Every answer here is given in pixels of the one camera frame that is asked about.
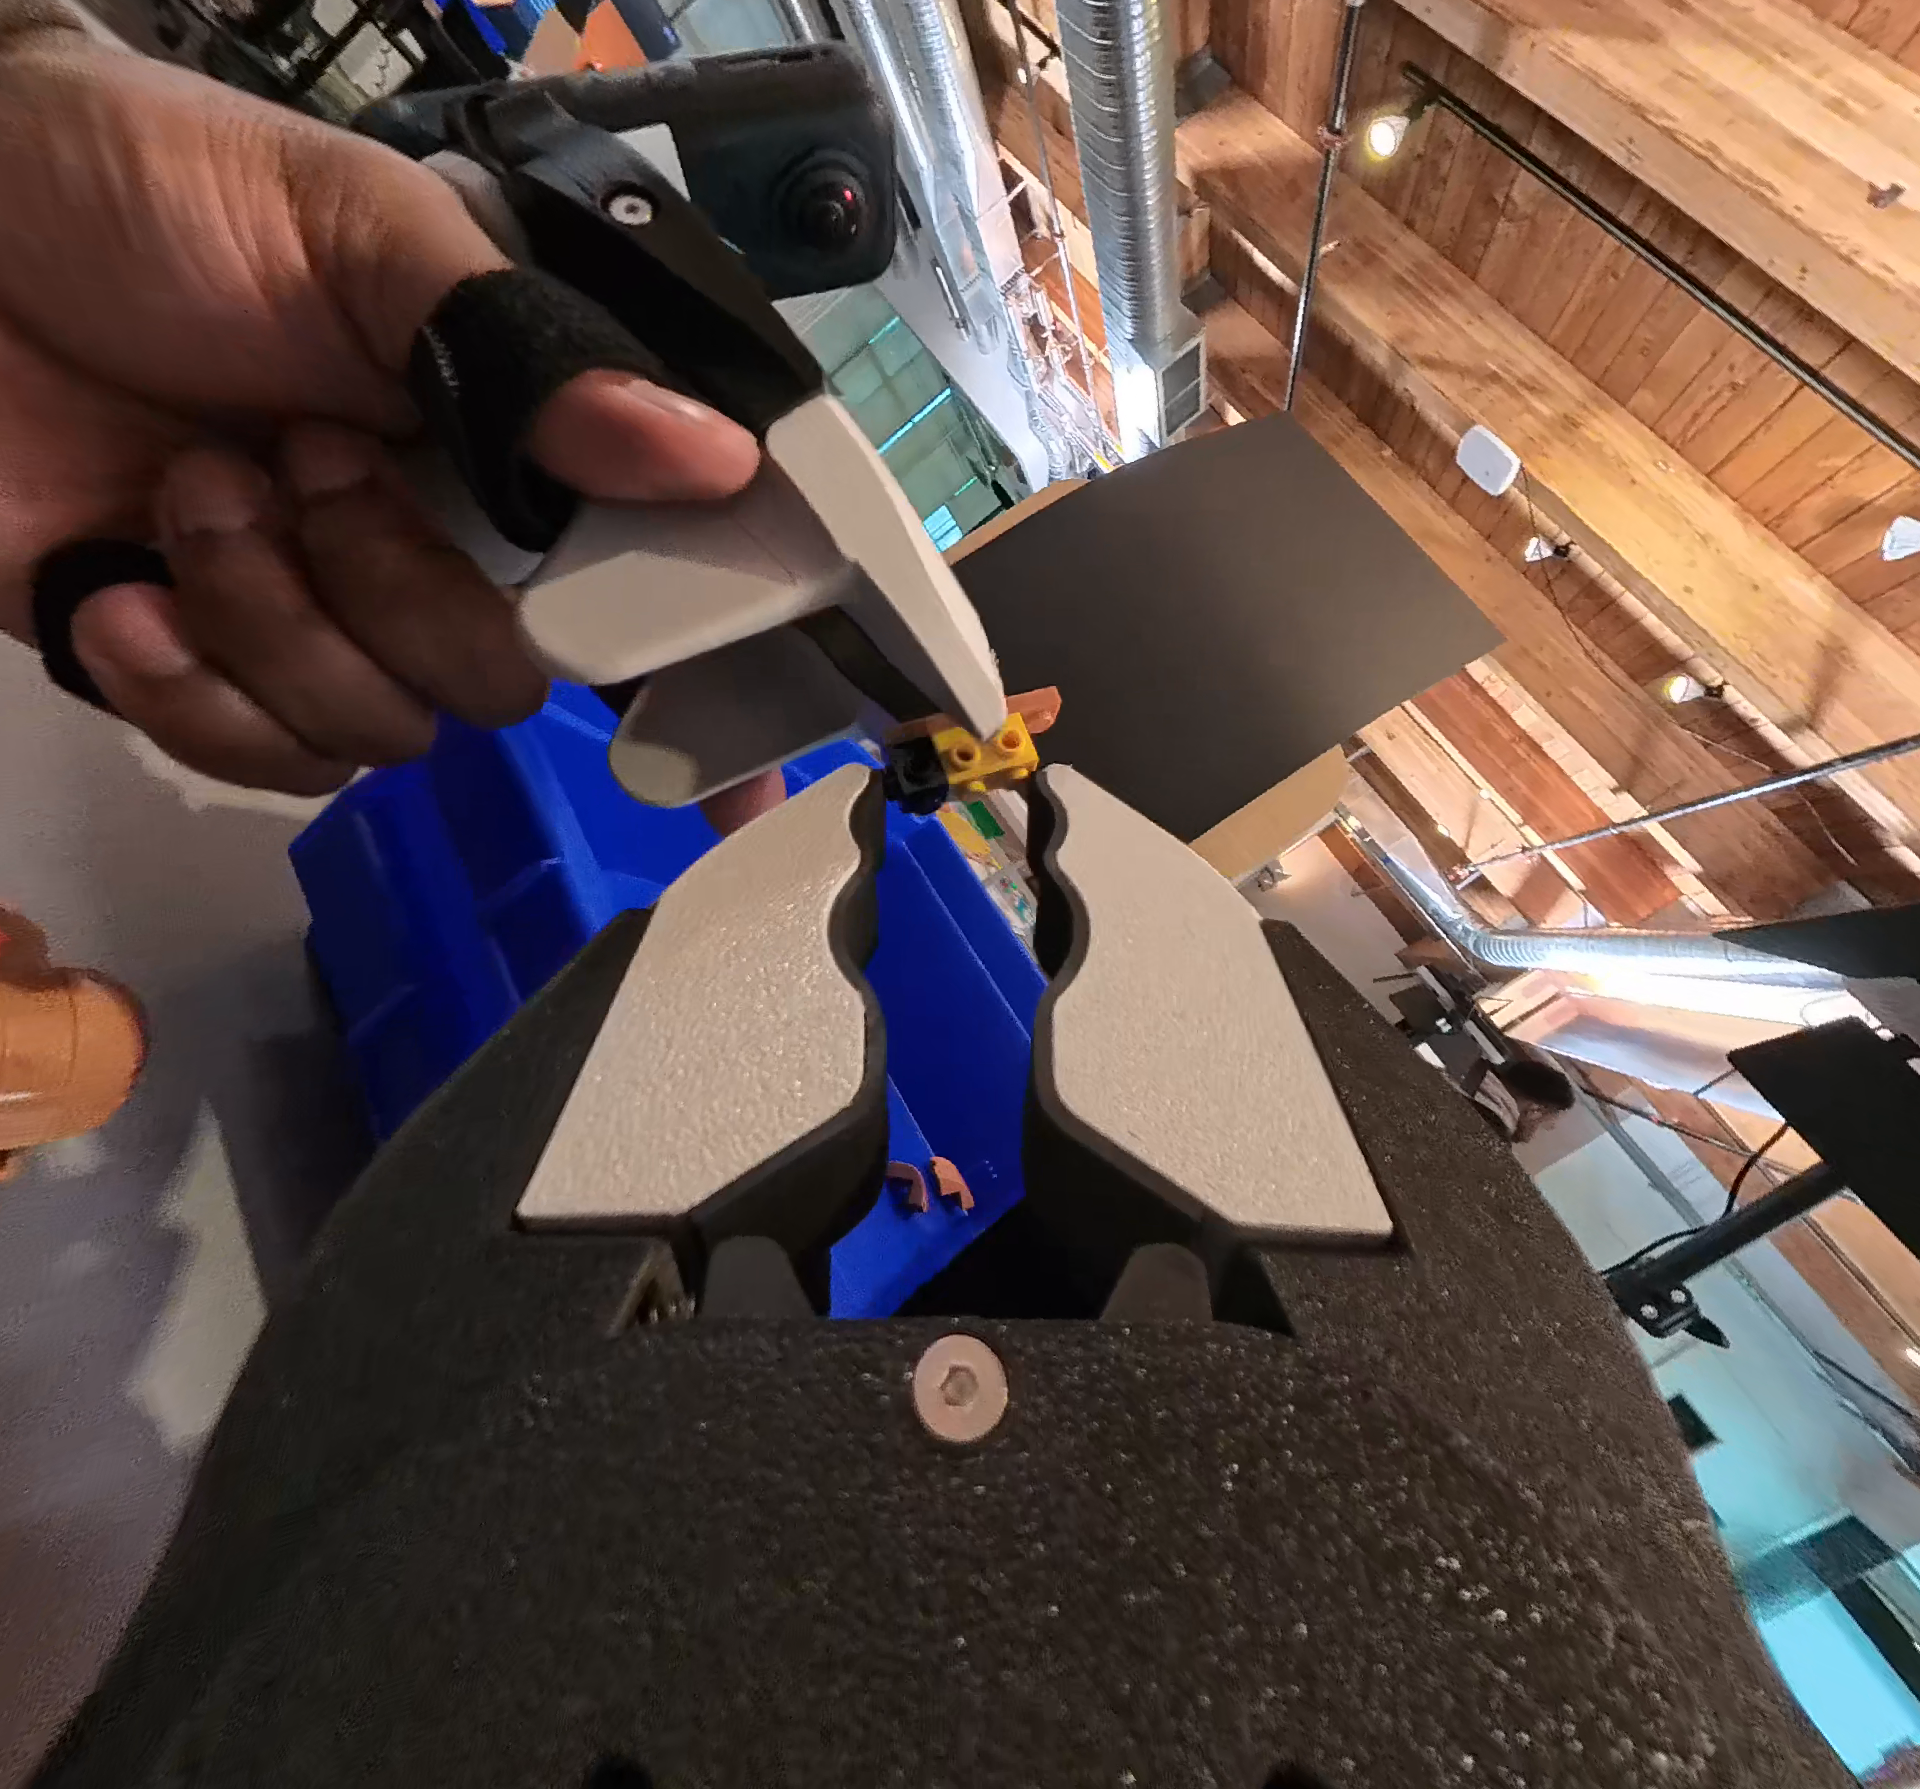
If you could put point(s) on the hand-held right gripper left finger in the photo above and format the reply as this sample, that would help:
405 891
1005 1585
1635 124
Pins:
704 1054

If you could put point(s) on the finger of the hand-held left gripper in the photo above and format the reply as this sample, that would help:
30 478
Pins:
901 560

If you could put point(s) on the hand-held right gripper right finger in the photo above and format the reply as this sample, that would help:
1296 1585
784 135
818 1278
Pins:
1201 1054

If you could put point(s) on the yellow toy brick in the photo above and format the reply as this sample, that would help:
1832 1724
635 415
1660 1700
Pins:
990 759

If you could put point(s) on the black toy brick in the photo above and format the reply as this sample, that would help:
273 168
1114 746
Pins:
917 778

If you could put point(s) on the blue plastic bin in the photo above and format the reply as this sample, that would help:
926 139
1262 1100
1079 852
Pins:
450 890

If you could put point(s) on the colourful toy brick model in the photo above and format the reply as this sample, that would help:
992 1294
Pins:
68 1054

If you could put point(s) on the person's left hand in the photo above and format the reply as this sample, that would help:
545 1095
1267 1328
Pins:
227 320

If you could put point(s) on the brown curved toy brick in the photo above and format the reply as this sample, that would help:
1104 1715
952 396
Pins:
954 1186
906 1191

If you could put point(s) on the black board with plywood rim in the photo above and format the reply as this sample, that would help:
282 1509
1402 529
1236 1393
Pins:
1201 590

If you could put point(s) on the black light stand pole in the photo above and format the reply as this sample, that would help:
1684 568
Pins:
1726 1249

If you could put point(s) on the white ceiling device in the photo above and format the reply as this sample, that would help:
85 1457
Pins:
1490 459

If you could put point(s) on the white track spotlight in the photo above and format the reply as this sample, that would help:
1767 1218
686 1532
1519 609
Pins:
1901 535
1687 687
1547 546

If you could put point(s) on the studio light panel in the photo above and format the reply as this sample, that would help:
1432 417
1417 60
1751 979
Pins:
1832 1115

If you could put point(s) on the lit ceiling spotlight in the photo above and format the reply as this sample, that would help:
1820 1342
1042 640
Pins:
1390 138

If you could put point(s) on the slim silver duct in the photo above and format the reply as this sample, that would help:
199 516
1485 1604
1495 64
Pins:
886 49

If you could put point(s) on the silver ventilation duct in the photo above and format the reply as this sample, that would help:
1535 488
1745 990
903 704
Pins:
1650 951

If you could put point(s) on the ribbed silver duct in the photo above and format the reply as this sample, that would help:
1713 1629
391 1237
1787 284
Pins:
1117 94

